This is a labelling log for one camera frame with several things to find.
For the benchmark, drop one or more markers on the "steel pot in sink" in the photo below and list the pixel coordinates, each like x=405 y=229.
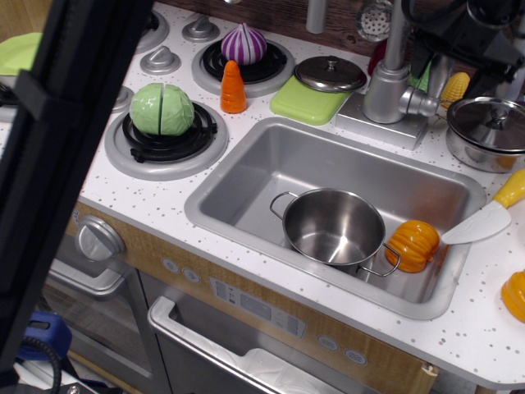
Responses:
x=334 y=227

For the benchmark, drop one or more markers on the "silver stove knob middle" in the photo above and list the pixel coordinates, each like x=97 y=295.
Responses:
x=161 y=61

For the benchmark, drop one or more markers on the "stove burner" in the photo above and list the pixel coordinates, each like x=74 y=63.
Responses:
x=167 y=157
x=261 y=78
x=154 y=33

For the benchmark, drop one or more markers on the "orange pumpkin half in sink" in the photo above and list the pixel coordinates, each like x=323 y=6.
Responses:
x=415 y=242

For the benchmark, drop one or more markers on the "silver faucet lever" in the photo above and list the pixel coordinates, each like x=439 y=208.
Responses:
x=415 y=101

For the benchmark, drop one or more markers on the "yellow pepper toy half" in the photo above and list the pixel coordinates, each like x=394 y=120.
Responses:
x=512 y=295

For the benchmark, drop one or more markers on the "back left stove burner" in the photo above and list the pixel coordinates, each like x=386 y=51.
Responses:
x=154 y=33

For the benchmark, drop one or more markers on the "silver dishwasher door handle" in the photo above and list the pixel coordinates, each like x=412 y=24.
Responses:
x=204 y=366

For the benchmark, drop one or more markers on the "grey toy sink basin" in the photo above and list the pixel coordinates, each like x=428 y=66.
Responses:
x=279 y=155

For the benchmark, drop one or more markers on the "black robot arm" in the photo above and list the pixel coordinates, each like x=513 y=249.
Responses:
x=407 y=7

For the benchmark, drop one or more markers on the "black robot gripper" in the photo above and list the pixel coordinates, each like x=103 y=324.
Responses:
x=472 y=35

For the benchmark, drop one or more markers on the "silver stove knob top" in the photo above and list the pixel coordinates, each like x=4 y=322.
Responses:
x=200 y=30

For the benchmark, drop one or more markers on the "green cutting board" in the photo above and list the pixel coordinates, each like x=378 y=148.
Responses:
x=296 y=101

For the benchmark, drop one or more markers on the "green toy cabbage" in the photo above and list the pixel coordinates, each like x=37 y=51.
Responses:
x=158 y=109

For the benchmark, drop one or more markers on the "silver oven dial knob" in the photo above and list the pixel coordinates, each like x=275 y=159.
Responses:
x=96 y=240

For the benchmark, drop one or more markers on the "green toy vegetable behind faucet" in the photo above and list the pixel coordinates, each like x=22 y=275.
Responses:
x=422 y=81

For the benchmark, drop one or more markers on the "steel pot with lid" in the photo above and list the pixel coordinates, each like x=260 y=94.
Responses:
x=487 y=133

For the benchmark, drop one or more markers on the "blue clamp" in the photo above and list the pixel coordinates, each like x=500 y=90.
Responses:
x=50 y=329

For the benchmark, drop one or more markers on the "silver pole right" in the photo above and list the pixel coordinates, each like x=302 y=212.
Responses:
x=515 y=87

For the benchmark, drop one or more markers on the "silver stove knob lower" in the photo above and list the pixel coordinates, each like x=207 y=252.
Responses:
x=123 y=100

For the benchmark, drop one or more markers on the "purple toy onion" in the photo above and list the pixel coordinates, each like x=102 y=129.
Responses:
x=244 y=45

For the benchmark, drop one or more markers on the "back right stove burner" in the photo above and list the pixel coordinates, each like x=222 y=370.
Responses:
x=261 y=78

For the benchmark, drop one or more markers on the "black foreground frame post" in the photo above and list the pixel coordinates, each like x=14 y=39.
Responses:
x=65 y=98

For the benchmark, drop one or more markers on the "green plate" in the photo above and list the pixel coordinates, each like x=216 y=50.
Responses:
x=18 y=53

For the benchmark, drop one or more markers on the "steel pot lid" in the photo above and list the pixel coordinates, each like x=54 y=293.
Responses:
x=330 y=74

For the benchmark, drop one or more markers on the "yellow toy corn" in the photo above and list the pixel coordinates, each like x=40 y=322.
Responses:
x=454 y=89

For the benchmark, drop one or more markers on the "metal strainer ladle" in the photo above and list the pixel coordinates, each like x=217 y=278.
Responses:
x=373 y=20

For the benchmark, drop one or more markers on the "orange toy carrot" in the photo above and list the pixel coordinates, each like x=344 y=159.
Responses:
x=233 y=97

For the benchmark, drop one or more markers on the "silver stove knob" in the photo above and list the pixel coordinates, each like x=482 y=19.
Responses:
x=200 y=30
x=161 y=61
x=123 y=100

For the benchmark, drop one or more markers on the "silver oven door handle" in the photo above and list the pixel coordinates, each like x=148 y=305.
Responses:
x=102 y=287

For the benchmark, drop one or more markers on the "white yellow toy knife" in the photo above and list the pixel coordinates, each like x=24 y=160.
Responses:
x=492 y=218

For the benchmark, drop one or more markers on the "front stove burner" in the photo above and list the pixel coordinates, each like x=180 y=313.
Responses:
x=167 y=157

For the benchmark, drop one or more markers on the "silver vertical pole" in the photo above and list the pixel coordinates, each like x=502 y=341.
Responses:
x=316 y=16

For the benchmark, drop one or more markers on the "silver toy faucet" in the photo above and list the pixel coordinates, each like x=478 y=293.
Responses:
x=381 y=113

